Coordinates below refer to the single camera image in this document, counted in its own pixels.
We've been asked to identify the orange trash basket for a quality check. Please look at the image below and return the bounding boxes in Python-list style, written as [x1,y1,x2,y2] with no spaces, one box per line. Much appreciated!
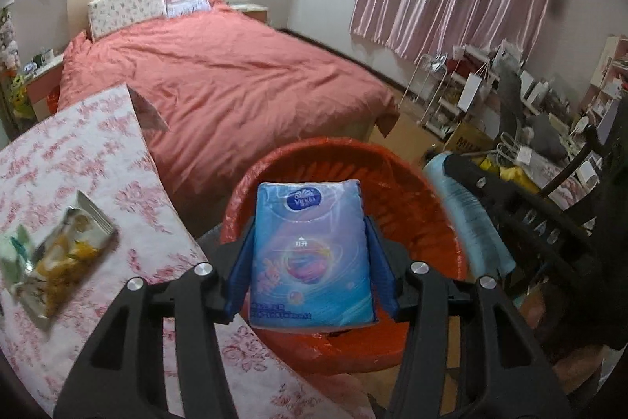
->
[221,137,466,374]

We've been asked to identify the floral pink tablecloth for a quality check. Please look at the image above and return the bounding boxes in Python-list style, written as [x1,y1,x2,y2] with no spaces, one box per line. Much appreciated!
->
[0,83,355,419]

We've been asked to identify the floral white pillow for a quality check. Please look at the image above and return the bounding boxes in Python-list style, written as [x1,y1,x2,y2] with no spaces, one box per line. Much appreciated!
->
[87,0,167,40]

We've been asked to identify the right side nightstand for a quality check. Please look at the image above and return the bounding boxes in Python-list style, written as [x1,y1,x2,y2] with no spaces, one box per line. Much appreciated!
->
[230,3,268,24]

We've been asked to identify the white wire shelf rack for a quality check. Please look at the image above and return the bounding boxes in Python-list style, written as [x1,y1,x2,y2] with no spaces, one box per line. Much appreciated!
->
[398,45,499,141]

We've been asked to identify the hanging plush toys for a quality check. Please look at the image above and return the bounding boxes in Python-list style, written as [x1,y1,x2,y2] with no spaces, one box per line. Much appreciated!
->
[1,3,35,121]

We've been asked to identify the salmon pink duvet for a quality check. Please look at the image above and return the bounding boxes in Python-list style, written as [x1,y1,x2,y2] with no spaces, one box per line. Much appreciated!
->
[58,3,398,218]

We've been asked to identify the pink nightstand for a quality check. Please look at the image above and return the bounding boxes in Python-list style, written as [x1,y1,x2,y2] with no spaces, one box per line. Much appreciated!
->
[26,54,64,121]

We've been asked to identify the blue Vinda tissue pack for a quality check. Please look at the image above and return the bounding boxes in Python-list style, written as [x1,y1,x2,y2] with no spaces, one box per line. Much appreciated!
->
[249,180,376,333]

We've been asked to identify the yellow snack wrapper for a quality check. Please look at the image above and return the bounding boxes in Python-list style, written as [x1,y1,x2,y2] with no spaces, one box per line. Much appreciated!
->
[1,191,118,329]

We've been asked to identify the cardboard box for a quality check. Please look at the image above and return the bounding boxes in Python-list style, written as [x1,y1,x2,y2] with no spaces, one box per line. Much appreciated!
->
[443,122,495,153]

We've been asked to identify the light green cloth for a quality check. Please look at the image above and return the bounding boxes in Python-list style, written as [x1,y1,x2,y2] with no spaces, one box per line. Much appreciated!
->
[424,153,516,278]

